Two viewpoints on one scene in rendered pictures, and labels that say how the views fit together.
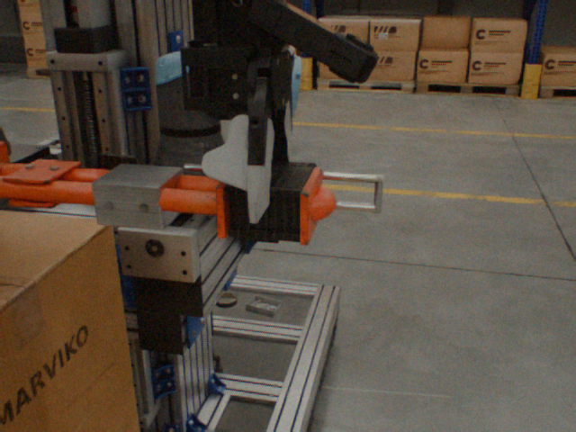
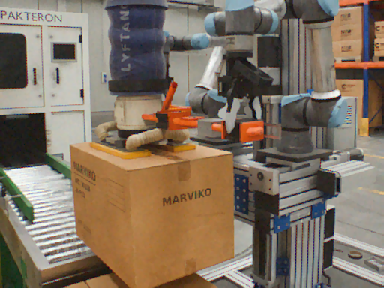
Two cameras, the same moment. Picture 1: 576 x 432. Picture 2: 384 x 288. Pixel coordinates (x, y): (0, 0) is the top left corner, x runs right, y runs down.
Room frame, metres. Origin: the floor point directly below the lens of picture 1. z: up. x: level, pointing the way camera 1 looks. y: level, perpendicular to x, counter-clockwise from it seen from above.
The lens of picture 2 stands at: (-0.33, -0.61, 1.35)
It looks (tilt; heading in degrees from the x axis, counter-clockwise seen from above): 5 degrees down; 39
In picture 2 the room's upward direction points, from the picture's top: straight up
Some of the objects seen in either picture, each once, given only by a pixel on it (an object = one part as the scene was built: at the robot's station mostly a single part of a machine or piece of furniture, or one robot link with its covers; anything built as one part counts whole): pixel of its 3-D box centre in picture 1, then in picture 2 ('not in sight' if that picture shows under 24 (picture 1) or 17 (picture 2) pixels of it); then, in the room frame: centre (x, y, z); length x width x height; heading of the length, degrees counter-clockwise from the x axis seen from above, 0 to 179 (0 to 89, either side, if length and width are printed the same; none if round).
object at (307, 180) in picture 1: (271, 202); (241, 130); (0.52, 0.01, 1.20); 0.08 x 0.07 x 0.05; 77
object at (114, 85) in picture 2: not in sight; (139, 84); (0.66, 0.60, 1.31); 0.23 x 0.23 x 0.04
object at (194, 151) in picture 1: (191, 148); (295, 138); (1.12, 0.18, 1.09); 0.15 x 0.15 x 0.10
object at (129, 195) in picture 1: (140, 195); (212, 127); (0.56, 0.14, 1.20); 0.07 x 0.07 x 0.04; 77
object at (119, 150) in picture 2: not in sight; (117, 145); (0.56, 0.62, 1.09); 0.34 x 0.10 x 0.05; 77
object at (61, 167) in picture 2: not in sight; (76, 172); (1.30, 2.19, 0.60); 1.60 x 0.10 x 0.09; 76
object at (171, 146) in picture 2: not in sight; (161, 139); (0.75, 0.58, 1.10); 0.34 x 0.10 x 0.05; 77
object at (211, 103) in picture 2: not in sight; (218, 103); (1.22, 0.67, 1.20); 0.13 x 0.12 x 0.14; 88
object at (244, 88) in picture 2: (241, 42); (238, 76); (0.54, 0.04, 1.35); 0.09 x 0.08 x 0.12; 78
